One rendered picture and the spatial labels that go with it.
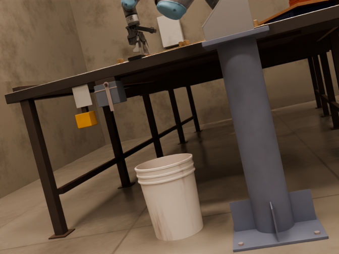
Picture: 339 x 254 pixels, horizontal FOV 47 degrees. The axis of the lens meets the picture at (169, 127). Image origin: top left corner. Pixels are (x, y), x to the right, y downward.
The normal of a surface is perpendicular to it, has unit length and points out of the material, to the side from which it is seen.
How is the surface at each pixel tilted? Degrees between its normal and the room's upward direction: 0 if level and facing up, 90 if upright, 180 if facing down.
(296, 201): 90
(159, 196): 93
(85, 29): 90
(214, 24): 90
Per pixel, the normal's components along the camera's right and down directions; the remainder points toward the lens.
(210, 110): -0.18, 0.12
